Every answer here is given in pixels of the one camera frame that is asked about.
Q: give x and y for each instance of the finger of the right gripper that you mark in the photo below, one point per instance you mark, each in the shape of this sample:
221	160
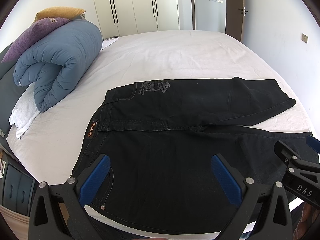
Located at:
292	160
313	143

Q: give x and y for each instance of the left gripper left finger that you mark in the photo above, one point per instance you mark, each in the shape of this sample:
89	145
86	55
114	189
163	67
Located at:
58	211

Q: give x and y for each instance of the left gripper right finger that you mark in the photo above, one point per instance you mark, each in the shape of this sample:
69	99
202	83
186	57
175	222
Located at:
274	219

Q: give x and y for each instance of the black jeans pants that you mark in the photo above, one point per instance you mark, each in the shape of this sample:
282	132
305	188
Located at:
160	137

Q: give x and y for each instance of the dark bedside cabinet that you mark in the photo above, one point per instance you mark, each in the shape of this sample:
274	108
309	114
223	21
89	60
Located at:
17	186

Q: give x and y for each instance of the white bed sheet mattress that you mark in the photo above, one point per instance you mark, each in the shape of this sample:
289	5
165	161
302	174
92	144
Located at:
50	148

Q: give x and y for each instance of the white pillow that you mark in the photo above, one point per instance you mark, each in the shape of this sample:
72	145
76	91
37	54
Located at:
24	112

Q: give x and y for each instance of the blue rolled duvet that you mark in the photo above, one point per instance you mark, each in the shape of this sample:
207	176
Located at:
56	63

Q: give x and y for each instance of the brown wooden door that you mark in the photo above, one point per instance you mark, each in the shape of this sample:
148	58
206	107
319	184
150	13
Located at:
235	18

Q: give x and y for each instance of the purple pillow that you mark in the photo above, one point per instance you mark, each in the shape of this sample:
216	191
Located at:
30	36

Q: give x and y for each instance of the mustard yellow pillow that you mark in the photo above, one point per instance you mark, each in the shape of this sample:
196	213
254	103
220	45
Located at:
63	12

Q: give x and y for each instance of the cream wardrobe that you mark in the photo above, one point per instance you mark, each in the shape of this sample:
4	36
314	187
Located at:
128	17

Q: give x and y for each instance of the wall switch plate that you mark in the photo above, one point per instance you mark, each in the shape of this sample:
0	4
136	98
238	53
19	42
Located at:
304	38

